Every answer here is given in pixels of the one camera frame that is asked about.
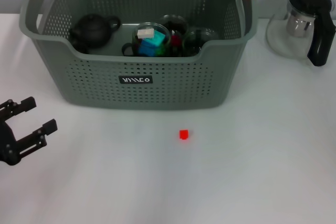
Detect dark red long toy brick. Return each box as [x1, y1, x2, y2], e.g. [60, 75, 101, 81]
[170, 34, 183, 48]

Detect teal square toy brick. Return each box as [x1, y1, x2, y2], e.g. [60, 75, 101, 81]
[141, 30, 166, 49]

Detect black ceramic teapot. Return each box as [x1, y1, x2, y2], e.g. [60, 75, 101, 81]
[69, 14, 121, 49]

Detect white toy brick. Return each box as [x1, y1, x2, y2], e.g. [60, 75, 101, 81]
[136, 27, 155, 40]

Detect blue toy brick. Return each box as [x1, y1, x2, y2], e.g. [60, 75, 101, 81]
[138, 44, 158, 57]

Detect glass pitcher black handle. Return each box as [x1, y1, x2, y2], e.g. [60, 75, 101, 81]
[265, 0, 336, 67]

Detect glass teacup black base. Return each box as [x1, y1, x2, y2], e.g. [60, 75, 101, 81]
[121, 22, 171, 57]
[157, 14, 190, 57]
[182, 27, 220, 57]

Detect grey perforated plastic storage bin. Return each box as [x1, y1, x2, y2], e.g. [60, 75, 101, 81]
[18, 0, 258, 111]

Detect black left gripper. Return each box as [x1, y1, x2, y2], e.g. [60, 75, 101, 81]
[0, 97, 58, 166]

